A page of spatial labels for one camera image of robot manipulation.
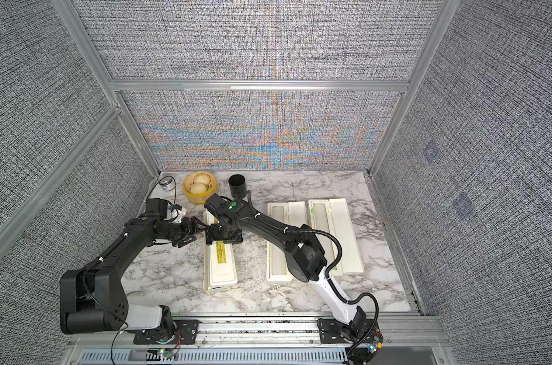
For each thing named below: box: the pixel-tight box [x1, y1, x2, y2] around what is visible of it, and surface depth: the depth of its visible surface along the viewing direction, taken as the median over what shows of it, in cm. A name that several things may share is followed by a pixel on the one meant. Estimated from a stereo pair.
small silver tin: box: [159, 176, 176, 192], surface depth 112 cm
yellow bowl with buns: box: [182, 170, 217, 205], surface depth 109 cm
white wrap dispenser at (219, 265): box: [202, 209, 238, 293], surface depth 79 cm
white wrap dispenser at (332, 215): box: [307, 197, 364, 277], surface depth 95 cm
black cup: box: [228, 173, 247, 198], surface depth 108 cm
